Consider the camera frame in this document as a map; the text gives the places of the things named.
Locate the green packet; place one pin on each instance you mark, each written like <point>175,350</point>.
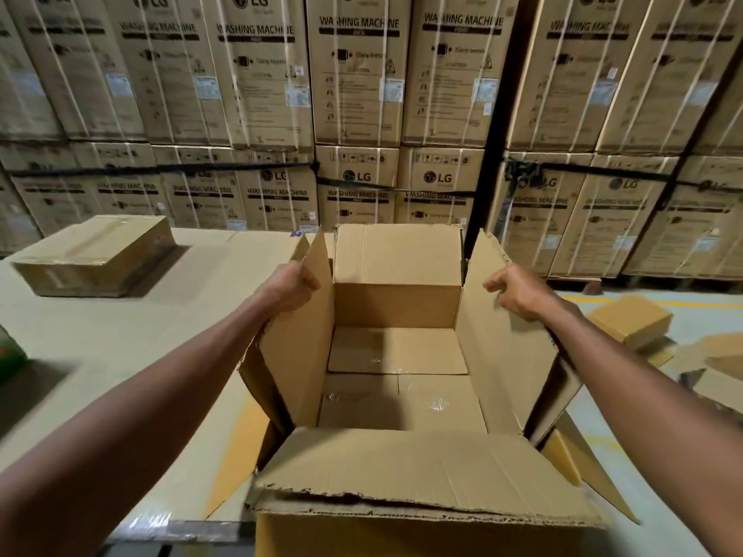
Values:
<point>9,353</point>

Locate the small closed cardboard box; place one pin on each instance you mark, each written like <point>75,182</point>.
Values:
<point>630,318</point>

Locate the person's left forearm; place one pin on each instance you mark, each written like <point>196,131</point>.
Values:
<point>133,423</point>

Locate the flat sealed cardboard box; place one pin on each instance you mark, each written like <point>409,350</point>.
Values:
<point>96,255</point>

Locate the person's right hand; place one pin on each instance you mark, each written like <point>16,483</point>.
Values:
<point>522,291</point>

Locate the stack of large printed cartons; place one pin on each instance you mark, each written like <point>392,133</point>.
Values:
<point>360,81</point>

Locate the wooden pallet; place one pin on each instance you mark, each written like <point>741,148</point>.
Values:
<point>638,283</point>

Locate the flattened cardboard pieces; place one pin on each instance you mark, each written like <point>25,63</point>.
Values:
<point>708,365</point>

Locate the person's right fingers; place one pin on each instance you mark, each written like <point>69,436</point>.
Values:
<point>500,282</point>

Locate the person's right forearm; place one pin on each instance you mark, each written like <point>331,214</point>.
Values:
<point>650,411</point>

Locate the person's left hand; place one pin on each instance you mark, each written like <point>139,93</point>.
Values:
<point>284,289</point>

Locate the large cardboard box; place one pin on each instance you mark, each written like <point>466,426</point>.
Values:
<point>400,400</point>

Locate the person's left fingers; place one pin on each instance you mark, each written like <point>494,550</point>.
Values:
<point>305,278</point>

